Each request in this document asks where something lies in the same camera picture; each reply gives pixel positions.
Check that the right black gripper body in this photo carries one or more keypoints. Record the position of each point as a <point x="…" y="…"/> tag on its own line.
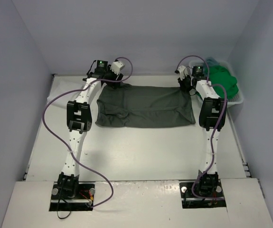
<point x="186" y="83"/>

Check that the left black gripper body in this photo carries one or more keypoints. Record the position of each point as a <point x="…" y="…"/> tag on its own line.
<point x="114" y="80"/>

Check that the grey t shirt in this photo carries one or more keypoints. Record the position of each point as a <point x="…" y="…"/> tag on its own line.
<point x="144" y="107"/>

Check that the white t shirt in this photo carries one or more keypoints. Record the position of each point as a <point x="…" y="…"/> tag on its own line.
<point x="61" y="87"/>

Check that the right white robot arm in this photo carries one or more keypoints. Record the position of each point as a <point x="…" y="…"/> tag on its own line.
<point x="212" y="118"/>

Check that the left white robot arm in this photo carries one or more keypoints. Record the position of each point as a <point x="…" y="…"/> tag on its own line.
<point x="79" y="122"/>

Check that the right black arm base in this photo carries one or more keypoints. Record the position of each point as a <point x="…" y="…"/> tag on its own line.
<point x="210" y="199"/>

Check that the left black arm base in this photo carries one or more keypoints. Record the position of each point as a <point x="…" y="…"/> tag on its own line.
<point x="63" y="203"/>

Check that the teal cloth in basket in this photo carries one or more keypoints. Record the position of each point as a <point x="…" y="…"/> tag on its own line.
<point x="212" y="62"/>

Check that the green t shirt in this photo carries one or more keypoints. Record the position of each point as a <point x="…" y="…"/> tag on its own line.
<point x="221" y="75"/>

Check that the white plastic basket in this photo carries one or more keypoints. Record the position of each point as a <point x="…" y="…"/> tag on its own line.
<point x="196" y="65"/>

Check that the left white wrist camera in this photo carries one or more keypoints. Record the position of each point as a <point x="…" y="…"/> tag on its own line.
<point x="117" y="66"/>

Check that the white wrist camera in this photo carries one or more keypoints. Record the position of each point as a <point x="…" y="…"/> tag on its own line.
<point x="182" y="71"/>
<point x="117" y="66"/>

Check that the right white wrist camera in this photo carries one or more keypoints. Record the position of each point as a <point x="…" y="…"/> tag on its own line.
<point x="182" y="71"/>

